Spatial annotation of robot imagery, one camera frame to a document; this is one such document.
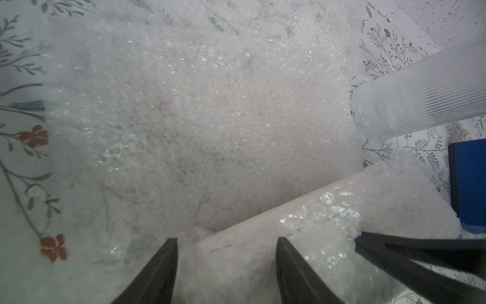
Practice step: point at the blue tape dispenser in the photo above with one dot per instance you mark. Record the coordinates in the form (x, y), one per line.
(467, 177)

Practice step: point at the clear glass vase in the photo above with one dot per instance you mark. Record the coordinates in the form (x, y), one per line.
(445, 87)

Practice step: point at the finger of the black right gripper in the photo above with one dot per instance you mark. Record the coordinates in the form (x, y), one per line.
(401, 258)

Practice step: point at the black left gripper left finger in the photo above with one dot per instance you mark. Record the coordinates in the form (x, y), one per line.
(155, 283)

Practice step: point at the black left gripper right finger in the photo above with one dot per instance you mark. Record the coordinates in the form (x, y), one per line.
(297, 281)

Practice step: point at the clear bubble wrap sheet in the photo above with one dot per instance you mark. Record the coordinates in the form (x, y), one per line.
(195, 116)

